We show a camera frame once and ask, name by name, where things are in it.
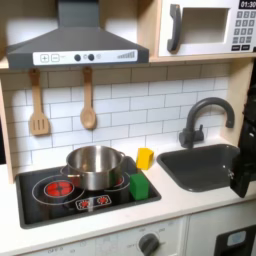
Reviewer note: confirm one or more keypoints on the dark grey sink basin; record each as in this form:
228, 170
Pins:
200, 166

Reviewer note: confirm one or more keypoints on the dark grey tap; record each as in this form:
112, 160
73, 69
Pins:
203, 123

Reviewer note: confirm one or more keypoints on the yellow block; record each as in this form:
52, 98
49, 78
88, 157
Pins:
144, 158

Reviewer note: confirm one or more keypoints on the green block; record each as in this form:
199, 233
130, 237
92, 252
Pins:
138, 186

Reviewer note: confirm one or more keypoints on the grey oven knob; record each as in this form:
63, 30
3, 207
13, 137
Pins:
148, 244

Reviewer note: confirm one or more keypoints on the steel pot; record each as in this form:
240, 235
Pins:
95, 166

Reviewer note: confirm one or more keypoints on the white toy microwave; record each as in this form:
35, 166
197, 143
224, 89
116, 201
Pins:
206, 28

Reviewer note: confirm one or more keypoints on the black toy stove top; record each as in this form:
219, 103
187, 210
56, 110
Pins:
83, 196

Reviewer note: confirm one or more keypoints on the wooden spoon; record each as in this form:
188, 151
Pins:
88, 103

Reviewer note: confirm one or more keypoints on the grey range hood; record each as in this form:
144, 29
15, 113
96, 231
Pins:
78, 43

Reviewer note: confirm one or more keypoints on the wooden slotted spatula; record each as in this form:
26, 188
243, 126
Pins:
38, 110

